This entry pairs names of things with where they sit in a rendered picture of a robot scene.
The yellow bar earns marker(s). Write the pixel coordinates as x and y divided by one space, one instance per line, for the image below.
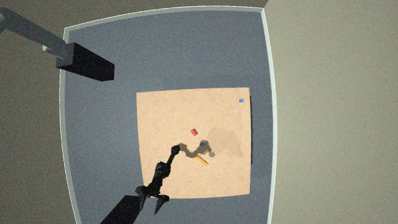
201 160

